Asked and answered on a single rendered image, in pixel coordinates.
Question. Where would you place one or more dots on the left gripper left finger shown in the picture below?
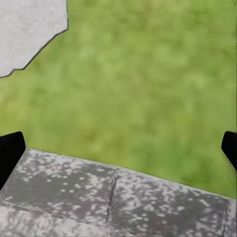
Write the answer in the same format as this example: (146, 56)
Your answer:
(12, 147)

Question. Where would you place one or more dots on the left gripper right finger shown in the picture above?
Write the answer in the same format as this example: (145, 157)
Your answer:
(229, 147)

